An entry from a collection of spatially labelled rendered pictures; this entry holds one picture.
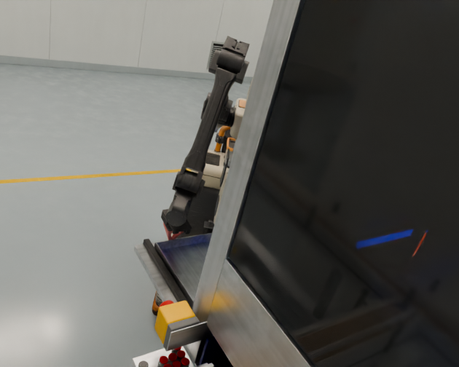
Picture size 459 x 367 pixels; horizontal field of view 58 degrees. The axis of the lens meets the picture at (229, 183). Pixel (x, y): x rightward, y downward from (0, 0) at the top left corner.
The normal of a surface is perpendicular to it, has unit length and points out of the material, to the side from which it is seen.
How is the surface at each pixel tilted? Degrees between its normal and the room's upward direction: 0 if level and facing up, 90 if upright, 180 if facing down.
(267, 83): 90
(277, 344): 90
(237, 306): 90
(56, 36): 90
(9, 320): 0
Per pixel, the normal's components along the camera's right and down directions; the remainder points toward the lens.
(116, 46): 0.51, 0.51
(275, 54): -0.83, 0.07
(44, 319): 0.23, -0.86
